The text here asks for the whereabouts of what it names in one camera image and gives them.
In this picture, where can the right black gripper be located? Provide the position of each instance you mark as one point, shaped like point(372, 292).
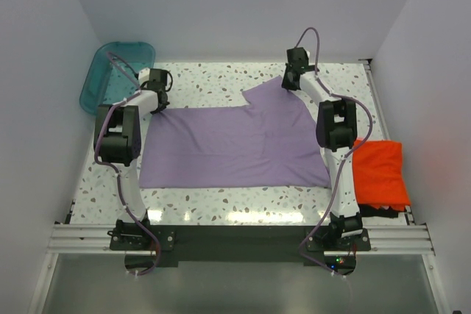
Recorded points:
point(285, 84)

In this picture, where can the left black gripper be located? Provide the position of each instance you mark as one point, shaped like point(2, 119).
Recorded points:
point(161, 109)

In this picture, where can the purple t shirt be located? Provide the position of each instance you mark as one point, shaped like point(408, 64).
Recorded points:
point(268, 142)

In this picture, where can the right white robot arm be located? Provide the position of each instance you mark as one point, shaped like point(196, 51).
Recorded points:
point(336, 133)

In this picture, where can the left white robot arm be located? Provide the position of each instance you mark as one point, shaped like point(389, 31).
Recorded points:
point(117, 140)

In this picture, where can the teal plastic basket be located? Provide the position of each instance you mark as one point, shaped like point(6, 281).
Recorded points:
point(107, 80)

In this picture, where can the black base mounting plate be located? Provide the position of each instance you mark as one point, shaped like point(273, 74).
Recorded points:
point(168, 246)

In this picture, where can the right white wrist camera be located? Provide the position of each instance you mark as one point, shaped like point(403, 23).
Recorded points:
point(309, 57)

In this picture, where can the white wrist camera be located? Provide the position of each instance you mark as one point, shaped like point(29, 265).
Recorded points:
point(309, 57)
point(143, 75)

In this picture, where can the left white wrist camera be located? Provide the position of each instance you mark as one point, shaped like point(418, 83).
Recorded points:
point(143, 75)

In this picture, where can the aluminium frame rail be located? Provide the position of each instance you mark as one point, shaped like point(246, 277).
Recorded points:
point(384, 239)

